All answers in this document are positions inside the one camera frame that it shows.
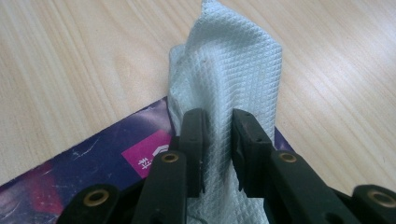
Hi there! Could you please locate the light blue face mask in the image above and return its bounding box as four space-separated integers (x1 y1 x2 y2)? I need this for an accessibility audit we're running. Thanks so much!
167 0 284 224

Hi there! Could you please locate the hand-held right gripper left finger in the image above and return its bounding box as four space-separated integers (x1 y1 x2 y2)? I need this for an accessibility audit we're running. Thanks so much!
132 107 208 224

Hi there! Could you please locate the dark illustrated magazine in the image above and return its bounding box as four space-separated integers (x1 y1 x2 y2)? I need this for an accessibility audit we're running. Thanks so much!
0 96 295 224

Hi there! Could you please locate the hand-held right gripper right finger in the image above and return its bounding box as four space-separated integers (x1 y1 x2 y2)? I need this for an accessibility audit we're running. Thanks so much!
232 107 362 224

